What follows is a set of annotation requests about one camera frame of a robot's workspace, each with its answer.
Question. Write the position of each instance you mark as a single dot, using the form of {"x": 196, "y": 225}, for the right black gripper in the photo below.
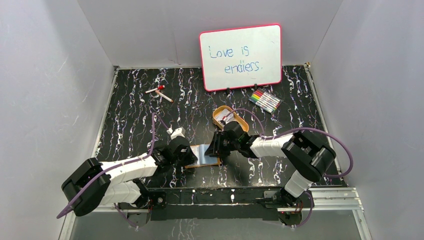
{"x": 215, "y": 148}

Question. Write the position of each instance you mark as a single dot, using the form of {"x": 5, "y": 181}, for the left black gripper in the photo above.
{"x": 188, "y": 156}

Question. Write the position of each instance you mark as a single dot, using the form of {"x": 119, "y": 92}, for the silver VIP credit card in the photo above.
{"x": 195, "y": 151}

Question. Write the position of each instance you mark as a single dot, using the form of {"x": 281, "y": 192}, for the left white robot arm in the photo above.
{"x": 95, "y": 183}

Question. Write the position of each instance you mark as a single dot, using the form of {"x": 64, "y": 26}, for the credit cards stack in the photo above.
{"x": 225, "y": 117}

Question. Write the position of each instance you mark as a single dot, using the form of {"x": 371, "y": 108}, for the tan oval tray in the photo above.
{"x": 238, "y": 119}

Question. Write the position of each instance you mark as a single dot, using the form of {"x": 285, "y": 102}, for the white marker pen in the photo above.
{"x": 164, "y": 96}

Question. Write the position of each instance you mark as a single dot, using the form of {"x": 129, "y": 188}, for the red capped marker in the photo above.
{"x": 160, "y": 87}

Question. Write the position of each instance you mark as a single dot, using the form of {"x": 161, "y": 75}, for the coloured marker pack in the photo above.
{"x": 265, "y": 100}

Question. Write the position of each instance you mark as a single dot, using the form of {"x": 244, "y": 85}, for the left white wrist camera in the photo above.
{"x": 178, "y": 132}

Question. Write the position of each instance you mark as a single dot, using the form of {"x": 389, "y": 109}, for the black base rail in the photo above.
{"x": 216, "y": 203}

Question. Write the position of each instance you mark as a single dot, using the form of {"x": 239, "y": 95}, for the white board pink frame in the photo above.
{"x": 241, "y": 57}

